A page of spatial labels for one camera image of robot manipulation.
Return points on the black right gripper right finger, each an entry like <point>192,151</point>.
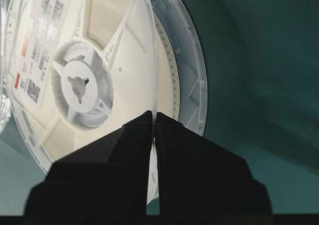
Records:
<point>198,178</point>

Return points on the clear zip bag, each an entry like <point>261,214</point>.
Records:
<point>4,99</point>

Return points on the white component reel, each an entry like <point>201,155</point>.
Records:
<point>76,70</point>

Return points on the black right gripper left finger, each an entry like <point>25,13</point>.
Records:
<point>106,178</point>

